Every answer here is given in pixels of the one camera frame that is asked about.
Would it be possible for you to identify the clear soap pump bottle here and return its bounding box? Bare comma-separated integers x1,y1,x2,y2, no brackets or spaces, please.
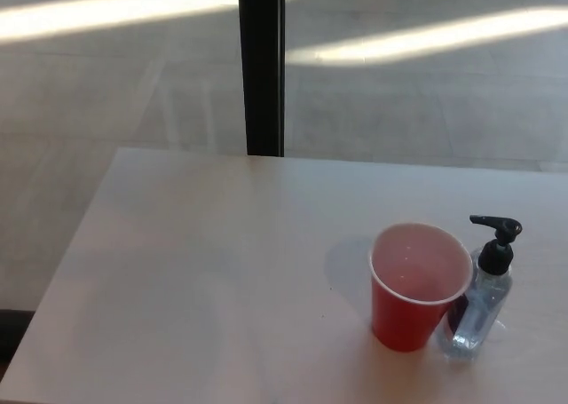
436,214,521,363

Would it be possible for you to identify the red plastic cup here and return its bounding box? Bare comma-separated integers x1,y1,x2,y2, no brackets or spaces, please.
368,221,474,353

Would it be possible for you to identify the black window frame post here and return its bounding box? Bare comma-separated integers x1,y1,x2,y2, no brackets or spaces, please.
236,0,286,158

